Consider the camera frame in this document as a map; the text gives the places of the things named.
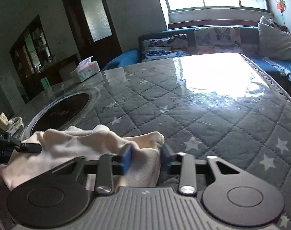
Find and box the cream beige garment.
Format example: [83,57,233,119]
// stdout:
[0,125,165,190]

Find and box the yellow green cloth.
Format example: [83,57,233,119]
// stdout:
[0,113,24,135]

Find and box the white refrigerator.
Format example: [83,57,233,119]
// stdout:
[0,70,18,107]

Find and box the round black induction cooktop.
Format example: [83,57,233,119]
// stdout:
[19,88,101,140]

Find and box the dark wooden cabinet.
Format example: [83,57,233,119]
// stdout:
[9,16,80,103]

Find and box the white tissue box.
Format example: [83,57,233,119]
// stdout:
[70,56,100,83]

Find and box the left butterfly pillow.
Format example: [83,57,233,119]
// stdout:
[141,34,189,62]

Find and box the butterfly pillow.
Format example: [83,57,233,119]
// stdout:
[194,26,243,55]
[141,34,189,62]

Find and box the dark wooden door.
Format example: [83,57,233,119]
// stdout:
[62,0,122,69]

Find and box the right butterfly pillow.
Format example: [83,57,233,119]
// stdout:
[194,26,243,55]

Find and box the blue sofa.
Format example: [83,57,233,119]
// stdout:
[102,25,291,99]

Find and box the grey plain pillow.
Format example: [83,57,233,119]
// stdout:
[258,16,291,61]

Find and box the colourful pinwheel toy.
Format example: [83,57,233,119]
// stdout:
[276,0,286,26]

